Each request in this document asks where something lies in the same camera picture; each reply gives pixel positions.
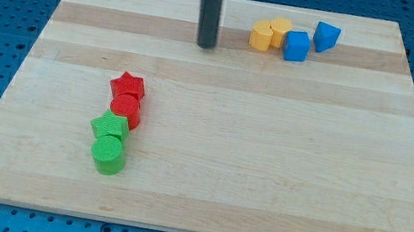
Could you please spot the wooden board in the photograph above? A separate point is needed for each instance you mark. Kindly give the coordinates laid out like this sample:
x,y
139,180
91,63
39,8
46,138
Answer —
x,y
231,139

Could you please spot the blue cube block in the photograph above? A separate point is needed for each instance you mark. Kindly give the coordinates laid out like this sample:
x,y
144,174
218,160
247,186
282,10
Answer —
x,y
296,46

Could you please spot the yellow heart-shaped block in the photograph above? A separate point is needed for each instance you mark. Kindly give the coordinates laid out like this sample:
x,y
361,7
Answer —
x,y
261,35

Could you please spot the yellow hexagonal block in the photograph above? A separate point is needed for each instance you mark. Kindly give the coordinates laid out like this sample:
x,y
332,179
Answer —
x,y
280,27

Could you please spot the blue triangular block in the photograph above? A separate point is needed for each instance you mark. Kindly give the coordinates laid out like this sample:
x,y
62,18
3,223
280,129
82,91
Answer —
x,y
325,36

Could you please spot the red cylinder block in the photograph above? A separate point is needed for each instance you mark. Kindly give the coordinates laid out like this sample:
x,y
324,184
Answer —
x,y
128,106

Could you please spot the red star block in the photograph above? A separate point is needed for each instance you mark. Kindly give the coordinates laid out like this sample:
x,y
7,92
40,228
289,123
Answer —
x,y
128,84

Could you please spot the green cylinder block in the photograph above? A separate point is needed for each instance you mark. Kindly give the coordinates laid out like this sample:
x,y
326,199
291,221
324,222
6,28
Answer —
x,y
108,155

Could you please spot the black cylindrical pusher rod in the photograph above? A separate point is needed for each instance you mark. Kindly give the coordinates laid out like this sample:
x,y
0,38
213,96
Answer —
x,y
208,24

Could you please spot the green star block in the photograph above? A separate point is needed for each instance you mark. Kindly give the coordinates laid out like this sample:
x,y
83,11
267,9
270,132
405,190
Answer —
x,y
110,124

